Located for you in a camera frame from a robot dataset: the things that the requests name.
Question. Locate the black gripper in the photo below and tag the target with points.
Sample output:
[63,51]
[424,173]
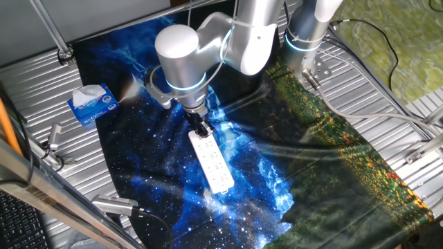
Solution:
[196,122]

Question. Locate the white power strip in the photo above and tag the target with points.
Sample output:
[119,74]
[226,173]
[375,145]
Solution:
[212,163]

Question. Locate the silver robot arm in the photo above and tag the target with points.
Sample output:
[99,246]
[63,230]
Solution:
[180,58]

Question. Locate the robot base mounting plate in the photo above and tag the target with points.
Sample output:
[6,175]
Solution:
[320,71]

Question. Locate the galaxy and meadow printed cloth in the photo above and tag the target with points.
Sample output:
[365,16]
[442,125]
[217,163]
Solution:
[194,207]

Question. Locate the blue tissue pack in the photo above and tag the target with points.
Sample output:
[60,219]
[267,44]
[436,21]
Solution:
[97,112]

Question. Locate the white tissue sheet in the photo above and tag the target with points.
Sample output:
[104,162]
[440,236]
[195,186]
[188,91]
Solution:
[87,93]

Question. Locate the metal stand pole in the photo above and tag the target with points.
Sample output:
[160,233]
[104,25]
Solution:
[52,29]

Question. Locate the orange rod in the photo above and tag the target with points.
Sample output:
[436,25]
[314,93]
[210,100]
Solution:
[7,128]

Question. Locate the black keyboard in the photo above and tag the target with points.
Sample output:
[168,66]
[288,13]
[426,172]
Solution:
[19,224]

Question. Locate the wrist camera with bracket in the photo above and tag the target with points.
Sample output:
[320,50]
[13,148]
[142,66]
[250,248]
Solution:
[159,93]

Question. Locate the silver camera on frame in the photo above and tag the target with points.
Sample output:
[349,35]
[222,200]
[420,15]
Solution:
[112,204]

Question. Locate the aluminium frame bar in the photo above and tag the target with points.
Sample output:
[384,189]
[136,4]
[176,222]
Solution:
[52,193]

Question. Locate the aluminium bracket profile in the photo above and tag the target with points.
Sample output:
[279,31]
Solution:
[420,152]

